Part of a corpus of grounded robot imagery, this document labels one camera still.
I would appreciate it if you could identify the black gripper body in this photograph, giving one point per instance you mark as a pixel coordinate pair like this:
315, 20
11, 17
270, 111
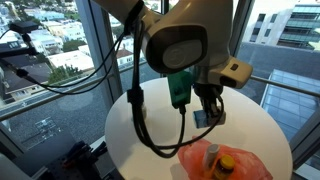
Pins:
206, 90

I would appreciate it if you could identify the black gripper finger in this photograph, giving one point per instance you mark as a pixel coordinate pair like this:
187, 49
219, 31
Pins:
214, 109
204, 105

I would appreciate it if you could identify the blue mentos container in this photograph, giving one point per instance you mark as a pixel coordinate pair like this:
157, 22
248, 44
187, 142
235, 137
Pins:
200, 120

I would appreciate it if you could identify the white cylindrical tube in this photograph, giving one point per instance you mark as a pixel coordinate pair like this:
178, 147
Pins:
210, 156

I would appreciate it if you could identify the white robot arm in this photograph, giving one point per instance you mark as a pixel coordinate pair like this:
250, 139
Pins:
200, 20

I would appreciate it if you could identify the brown bottle yellow cap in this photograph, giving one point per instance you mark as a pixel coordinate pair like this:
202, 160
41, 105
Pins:
224, 170

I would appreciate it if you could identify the orange plastic bag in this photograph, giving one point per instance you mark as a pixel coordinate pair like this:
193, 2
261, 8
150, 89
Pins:
253, 166

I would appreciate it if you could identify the dark narrow window mullion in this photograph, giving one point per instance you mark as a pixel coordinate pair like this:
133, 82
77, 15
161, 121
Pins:
241, 26

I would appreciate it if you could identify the metal window railing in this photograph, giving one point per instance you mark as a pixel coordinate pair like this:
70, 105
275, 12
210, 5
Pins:
50, 100
286, 86

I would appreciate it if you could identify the wide pale window mullion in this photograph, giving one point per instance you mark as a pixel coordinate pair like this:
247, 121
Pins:
100, 50

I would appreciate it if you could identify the dark equipment base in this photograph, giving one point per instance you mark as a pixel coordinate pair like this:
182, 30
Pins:
83, 166

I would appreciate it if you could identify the green wrist camera box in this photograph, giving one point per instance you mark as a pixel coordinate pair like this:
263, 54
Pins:
180, 88

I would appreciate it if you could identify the slanted grey window frame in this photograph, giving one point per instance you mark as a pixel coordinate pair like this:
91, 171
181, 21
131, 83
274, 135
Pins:
305, 140

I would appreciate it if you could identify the black exterior camera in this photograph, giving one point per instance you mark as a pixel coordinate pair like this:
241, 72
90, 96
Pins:
23, 26

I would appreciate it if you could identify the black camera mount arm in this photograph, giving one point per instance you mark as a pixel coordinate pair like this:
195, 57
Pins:
16, 50

